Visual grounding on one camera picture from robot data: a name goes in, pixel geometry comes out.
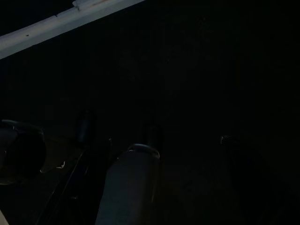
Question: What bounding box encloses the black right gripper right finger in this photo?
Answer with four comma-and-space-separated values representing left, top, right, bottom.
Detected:
220, 135, 300, 225

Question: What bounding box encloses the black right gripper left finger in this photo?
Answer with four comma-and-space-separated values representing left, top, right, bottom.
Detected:
95, 143, 161, 225

